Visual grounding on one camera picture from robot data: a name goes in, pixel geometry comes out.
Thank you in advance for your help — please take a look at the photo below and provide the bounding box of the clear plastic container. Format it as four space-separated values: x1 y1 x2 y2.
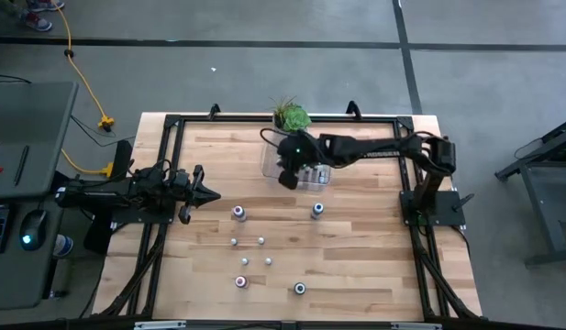
261 131 333 193

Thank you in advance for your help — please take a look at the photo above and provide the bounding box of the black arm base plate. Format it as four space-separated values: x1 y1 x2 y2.
108 208 176 226
399 190 475 228

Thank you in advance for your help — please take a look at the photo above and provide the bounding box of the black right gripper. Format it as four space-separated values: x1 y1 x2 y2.
276 132 321 192

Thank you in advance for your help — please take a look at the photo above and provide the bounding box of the dark grey metal table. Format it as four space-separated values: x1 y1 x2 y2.
493 114 566 270

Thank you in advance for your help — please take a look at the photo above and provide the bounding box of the green succulent plant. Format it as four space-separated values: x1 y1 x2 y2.
269 94 313 135

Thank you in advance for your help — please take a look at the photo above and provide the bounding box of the grey metal frame bracket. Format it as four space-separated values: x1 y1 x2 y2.
390 322 443 330
133 320 187 330

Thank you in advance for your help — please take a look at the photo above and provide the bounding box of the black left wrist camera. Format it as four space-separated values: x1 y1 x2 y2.
170 171 192 203

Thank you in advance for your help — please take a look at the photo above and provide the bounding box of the black pen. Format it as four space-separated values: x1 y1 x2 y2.
14 145 30 187

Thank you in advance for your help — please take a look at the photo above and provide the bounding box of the black angled panel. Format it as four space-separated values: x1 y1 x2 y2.
110 139 134 181

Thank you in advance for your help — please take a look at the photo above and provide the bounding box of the black aluminium frame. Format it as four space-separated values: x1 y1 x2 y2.
92 101 483 330

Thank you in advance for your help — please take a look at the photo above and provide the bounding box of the black computer mouse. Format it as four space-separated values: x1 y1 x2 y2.
18 209 49 252

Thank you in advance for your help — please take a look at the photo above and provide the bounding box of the white and blue cup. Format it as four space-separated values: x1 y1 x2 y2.
52 233 75 259

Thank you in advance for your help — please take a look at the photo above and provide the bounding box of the dark grey desk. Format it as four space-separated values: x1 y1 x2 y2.
0 81 80 313

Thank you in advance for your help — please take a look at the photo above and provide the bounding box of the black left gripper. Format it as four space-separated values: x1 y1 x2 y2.
171 165 222 226

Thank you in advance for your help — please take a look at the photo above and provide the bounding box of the person's shoe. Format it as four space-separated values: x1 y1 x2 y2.
20 11 53 33
26 0 66 13

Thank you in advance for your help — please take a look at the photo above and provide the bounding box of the yellow extension cable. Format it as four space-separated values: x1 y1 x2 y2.
60 148 115 179
50 0 117 132

